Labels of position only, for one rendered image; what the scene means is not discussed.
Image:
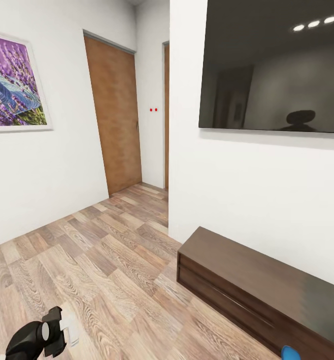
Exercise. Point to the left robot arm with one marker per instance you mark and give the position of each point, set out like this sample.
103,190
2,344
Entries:
29,341

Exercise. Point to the wall mounted tv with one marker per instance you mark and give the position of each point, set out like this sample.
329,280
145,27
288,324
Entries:
268,65

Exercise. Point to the painting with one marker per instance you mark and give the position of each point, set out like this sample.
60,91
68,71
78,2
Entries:
23,104

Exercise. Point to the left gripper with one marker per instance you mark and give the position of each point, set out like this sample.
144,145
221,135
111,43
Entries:
57,344

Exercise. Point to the sandal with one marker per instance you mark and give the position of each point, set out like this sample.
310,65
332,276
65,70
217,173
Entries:
289,353

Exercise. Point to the bench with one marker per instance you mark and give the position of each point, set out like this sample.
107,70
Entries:
277,304

